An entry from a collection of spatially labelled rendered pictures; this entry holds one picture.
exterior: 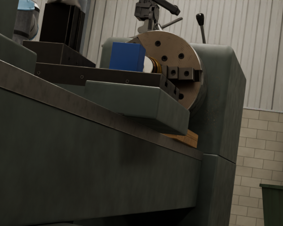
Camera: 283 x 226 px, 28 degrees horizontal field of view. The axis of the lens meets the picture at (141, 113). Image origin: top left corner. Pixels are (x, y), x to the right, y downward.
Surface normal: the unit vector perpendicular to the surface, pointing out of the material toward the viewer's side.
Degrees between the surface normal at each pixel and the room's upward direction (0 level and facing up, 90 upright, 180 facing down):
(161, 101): 90
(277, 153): 90
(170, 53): 90
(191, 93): 90
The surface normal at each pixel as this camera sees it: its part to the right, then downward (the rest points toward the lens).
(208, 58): -0.26, -0.14
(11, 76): 0.95, 0.11
